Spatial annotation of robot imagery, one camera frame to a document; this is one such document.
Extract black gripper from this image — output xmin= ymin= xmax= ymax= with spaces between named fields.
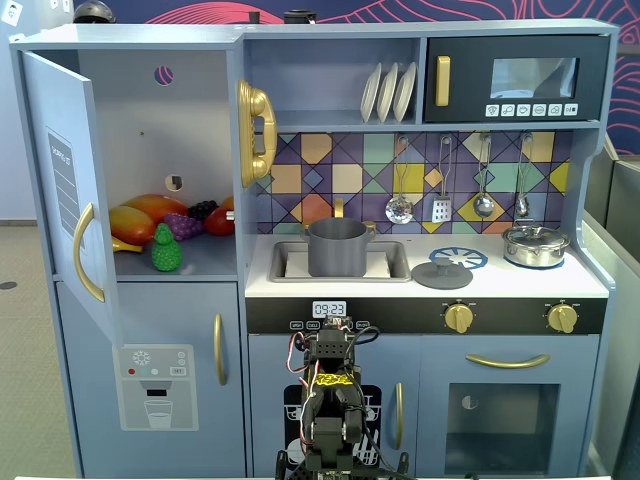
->
xmin=305 ymin=314 xmax=358 ymax=363

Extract green toy pineapple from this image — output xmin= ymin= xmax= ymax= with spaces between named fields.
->
xmin=151 ymin=222 xmax=184 ymax=273

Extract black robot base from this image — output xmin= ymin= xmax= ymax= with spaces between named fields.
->
xmin=274 ymin=447 xmax=417 ymax=480

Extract blue cabinet door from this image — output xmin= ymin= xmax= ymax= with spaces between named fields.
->
xmin=19 ymin=49 xmax=124 ymax=349

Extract digital clock display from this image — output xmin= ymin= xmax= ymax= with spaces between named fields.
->
xmin=311 ymin=300 xmax=348 ymax=319

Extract blue dishwasher door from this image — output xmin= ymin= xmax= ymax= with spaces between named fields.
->
xmin=247 ymin=333 xmax=421 ymax=477

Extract gray plastic pot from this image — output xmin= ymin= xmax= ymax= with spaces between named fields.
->
xmin=299 ymin=216 xmax=377 ymax=278

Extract gray sink basin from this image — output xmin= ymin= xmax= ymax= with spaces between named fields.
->
xmin=269 ymin=240 xmax=413 ymax=284

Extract gold stove knob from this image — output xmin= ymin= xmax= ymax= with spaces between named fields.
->
xmin=443 ymin=300 xmax=477 ymax=334
xmin=545 ymin=300 xmax=581 ymax=334

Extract gray round pot lid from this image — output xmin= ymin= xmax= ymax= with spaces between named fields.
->
xmin=410 ymin=249 xmax=474 ymax=290

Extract metal skimmer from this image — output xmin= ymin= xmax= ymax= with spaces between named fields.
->
xmin=384 ymin=135 xmax=416 ymax=224

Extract blue freezer door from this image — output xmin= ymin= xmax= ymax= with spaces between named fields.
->
xmin=54 ymin=280 xmax=242 ymax=479

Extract red toy tomato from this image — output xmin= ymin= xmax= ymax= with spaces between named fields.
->
xmin=203 ymin=205 xmax=237 ymax=238

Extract metal slotted spatula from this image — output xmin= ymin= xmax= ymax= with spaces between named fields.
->
xmin=431 ymin=135 xmax=456 ymax=224

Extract blue gray toy kitchen unit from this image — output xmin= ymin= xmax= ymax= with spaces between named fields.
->
xmin=8 ymin=18 xmax=621 ymax=479

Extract ice dispenser sticker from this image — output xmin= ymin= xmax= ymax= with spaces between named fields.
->
xmin=111 ymin=343 xmax=200 ymax=433

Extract dark toy grapes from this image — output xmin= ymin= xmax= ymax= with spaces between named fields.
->
xmin=186 ymin=199 xmax=220 ymax=223

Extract purple toy grapes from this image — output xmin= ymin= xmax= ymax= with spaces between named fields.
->
xmin=163 ymin=211 xmax=206 ymax=243

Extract metal ladle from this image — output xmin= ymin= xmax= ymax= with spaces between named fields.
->
xmin=471 ymin=133 xmax=497 ymax=219

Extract orange red toy mango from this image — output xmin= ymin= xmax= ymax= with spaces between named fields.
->
xmin=121 ymin=193 xmax=191 ymax=226

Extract steel pot with lid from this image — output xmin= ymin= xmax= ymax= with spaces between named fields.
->
xmin=501 ymin=223 xmax=572 ymax=268

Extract yellow toy banana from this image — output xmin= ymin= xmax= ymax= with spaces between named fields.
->
xmin=110 ymin=235 xmax=146 ymax=254

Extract gold toy telephone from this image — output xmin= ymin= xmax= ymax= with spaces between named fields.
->
xmin=236 ymin=78 xmax=279 ymax=189

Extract yellow orange toy fruit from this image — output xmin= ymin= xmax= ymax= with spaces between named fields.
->
xmin=108 ymin=205 xmax=159 ymax=247

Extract metal spoon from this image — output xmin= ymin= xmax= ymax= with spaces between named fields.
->
xmin=514 ymin=133 xmax=536 ymax=218

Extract blue oven door with window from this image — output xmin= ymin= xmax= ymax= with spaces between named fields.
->
xmin=418 ymin=334 xmax=601 ymax=477

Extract white toy plate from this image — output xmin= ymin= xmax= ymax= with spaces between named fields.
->
xmin=375 ymin=61 xmax=401 ymax=124
xmin=359 ymin=61 xmax=384 ymax=124
xmin=391 ymin=60 xmax=418 ymax=124

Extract black toy microwave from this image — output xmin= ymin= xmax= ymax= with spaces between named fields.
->
xmin=423 ymin=34 xmax=612 ymax=124

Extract gray shopping list sticker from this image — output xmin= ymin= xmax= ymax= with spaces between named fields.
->
xmin=45 ymin=125 xmax=87 ymax=252

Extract black round container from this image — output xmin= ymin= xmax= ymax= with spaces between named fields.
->
xmin=283 ymin=8 xmax=318 ymax=26

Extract black helmet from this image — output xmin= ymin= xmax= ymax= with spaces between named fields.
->
xmin=71 ymin=0 xmax=118 ymax=24

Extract gold dishwasher door handle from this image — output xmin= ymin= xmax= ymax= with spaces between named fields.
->
xmin=394 ymin=381 xmax=406 ymax=451

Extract gold freezer door handle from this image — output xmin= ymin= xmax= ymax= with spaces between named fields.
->
xmin=213 ymin=312 xmax=229 ymax=387

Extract gold oven door handle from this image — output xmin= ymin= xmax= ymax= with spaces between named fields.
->
xmin=465 ymin=353 xmax=552 ymax=371

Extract curved gold cabinet door handle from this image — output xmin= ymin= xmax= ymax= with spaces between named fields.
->
xmin=72 ymin=201 xmax=108 ymax=304

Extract gold microwave handle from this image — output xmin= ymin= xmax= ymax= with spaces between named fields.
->
xmin=434 ymin=55 xmax=452 ymax=108

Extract white wall socket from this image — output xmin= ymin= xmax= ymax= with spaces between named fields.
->
xmin=0 ymin=0 xmax=26 ymax=27

